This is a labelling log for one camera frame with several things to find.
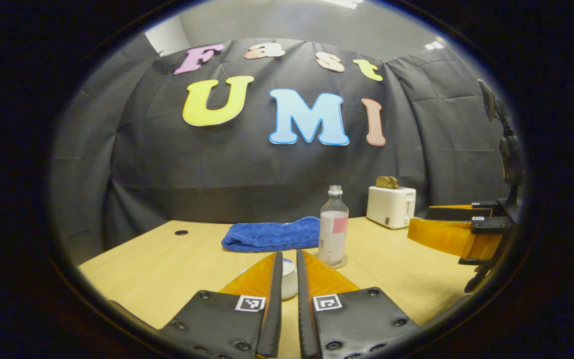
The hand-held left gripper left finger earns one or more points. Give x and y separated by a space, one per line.
272 324

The white ceramic teacup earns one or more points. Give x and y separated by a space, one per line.
289 288

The white toaster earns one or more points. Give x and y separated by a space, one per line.
389 207

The clear plastic water bottle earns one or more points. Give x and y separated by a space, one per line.
333 234

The brown bread slice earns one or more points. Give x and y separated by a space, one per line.
394 183
382 182

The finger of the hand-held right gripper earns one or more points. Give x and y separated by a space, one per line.
456 213
441 234

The blue towel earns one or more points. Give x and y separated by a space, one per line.
272 234

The black backdrop cloth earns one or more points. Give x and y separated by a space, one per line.
192 169

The small ceiling light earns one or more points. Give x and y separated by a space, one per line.
434 45

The ceiling light panel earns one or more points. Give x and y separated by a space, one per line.
347 3

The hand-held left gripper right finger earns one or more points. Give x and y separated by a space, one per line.
306 324

